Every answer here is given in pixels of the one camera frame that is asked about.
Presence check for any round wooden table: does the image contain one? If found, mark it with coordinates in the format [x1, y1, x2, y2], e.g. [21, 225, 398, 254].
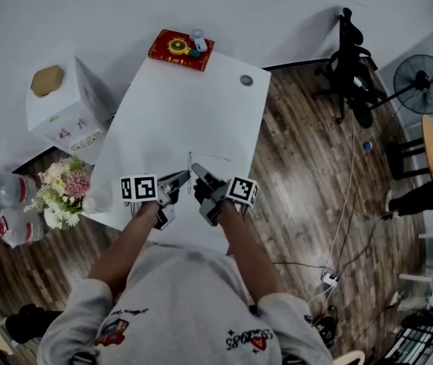
[421, 114, 433, 182]

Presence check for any white cardboard box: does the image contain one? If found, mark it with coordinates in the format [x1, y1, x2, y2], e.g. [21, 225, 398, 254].
[25, 56, 117, 167]

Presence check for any red hardcover book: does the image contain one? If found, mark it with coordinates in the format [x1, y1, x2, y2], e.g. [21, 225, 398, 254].
[147, 29, 216, 72]

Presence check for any black pedestal fan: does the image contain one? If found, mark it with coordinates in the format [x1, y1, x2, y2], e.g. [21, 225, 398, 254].
[352, 54, 433, 129]

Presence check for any black strap buckle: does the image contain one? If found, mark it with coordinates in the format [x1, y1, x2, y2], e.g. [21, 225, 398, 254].
[70, 351, 98, 365]

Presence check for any beige curved chair back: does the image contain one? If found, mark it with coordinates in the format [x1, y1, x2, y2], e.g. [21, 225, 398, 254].
[333, 350, 365, 365]

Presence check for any person's right forearm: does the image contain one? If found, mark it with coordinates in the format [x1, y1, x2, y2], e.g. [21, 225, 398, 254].
[216, 202, 284, 306]

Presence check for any small white handheld fan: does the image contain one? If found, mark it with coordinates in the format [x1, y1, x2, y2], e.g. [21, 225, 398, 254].
[189, 28, 209, 51]

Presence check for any long white cable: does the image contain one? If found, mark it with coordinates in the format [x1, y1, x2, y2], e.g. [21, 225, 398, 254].
[307, 112, 356, 319]

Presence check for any black wire rack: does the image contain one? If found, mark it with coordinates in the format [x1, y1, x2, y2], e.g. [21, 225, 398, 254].
[385, 325, 433, 365]

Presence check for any person's grey sweatshirt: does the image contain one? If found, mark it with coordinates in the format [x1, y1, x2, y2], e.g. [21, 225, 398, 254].
[36, 241, 333, 365]

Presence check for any black device with white label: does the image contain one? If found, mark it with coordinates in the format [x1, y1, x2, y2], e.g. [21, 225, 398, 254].
[307, 306, 339, 349]

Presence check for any black mesh chair with headrest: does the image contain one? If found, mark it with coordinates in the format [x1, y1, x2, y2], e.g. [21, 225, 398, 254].
[312, 8, 388, 125]

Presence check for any person's left forearm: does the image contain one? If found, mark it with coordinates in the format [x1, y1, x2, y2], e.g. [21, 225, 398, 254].
[88, 200, 160, 296]

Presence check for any black stool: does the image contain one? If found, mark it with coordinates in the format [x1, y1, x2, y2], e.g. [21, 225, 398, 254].
[385, 138, 433, 181]

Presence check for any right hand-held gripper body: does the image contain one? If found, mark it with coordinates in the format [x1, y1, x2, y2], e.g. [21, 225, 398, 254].
[199, 176, 259, 227]

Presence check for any white vase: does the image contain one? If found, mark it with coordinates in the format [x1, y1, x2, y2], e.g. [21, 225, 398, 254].
[83, 188, 113, 214]

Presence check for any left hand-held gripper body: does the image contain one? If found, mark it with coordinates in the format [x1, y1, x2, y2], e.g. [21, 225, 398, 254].
[119, 173, 182, 231]

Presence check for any tan octagonal box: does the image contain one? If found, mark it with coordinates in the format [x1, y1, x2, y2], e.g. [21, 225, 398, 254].
[30, 65, 65, 97]

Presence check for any yellow handheld fan green handle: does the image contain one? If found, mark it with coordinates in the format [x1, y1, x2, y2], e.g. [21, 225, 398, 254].
[167, 38, 201, 59]

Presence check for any black padded office chair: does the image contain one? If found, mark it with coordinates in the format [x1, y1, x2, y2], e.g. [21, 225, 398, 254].
[5, 303, 64, 344]

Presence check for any white square table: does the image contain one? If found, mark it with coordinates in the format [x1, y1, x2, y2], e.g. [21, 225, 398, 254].
[87, 51, 272, 256]

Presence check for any pink and white flower bouquet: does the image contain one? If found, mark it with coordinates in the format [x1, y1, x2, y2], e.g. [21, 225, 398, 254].
[24, 156, 96, 230]

